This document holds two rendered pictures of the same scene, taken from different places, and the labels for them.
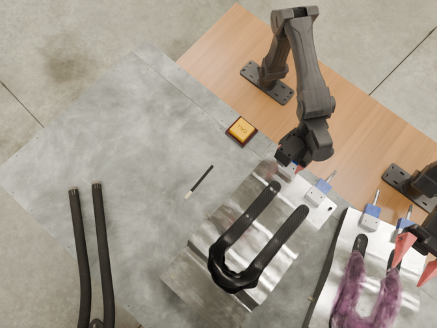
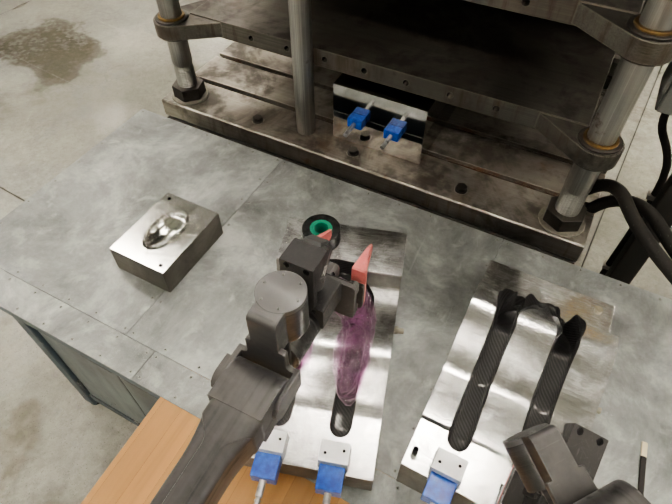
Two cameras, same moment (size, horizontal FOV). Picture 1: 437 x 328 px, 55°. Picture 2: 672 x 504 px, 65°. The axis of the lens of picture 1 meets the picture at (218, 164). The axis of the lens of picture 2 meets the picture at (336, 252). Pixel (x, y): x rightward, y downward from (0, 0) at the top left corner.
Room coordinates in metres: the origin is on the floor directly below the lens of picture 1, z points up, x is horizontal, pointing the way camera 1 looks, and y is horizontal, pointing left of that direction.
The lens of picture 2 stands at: (0.58, -0.51, 1.76)
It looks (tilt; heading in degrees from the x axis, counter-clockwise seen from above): 50 degrees down; 172
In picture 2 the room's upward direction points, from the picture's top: straight up
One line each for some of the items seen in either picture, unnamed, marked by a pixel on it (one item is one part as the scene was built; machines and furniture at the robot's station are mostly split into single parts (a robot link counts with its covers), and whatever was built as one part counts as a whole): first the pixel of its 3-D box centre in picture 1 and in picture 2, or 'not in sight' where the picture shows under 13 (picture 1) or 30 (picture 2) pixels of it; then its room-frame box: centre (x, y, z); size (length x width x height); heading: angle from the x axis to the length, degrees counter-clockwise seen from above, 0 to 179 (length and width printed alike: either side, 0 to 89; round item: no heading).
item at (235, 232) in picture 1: (257, 236); (519, 369); (0.20, -0.13, 0.92); 0.35 x 0.16 x 0.09; 144
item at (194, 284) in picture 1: (250, 241); (519, 377); (0.19, -0.12, 0.87); 0.50 x 0.26 x 0.14; 144
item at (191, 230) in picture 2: not in sight; (168, 240); (-0.26, -0.78, 0.84); 0.20 x 0.15 x 0.07; 144
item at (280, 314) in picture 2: not in sight; (267, 341); (0.28, -0.54, 1.24); 0.12 x 0.09 x 0.12; 146
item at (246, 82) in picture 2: not in sight; (403, 93); (-0.87, -0.09, 0.76); 1.30 x 0.84 x 0.07; 54
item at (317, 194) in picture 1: (323, 185); (436, 497); (0.38, -0.32, 0.89); 0.13 x 0.05 x 0.05; 144
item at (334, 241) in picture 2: not in sight; (321, 233); (-0.15, -0.44, 0.93); 0.08 x 0.08 x 0.04
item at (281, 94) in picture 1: (268, 77); not in sight; (0.76, -0.14, 0.84); 0.20 x 0.07 x 0.08; 56
